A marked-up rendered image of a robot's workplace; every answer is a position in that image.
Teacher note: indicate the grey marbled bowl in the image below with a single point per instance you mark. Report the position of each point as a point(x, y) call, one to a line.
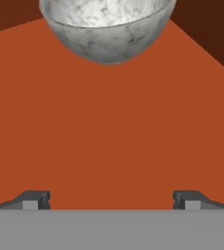
point(110, 39)

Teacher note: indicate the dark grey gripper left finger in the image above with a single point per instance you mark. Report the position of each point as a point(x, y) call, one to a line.
point(35, 198)

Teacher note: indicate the red-brown cabinet shelf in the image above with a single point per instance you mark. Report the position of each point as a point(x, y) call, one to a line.
point(110, 130)

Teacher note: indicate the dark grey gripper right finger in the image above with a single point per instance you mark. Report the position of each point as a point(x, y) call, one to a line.
point(188, 198)

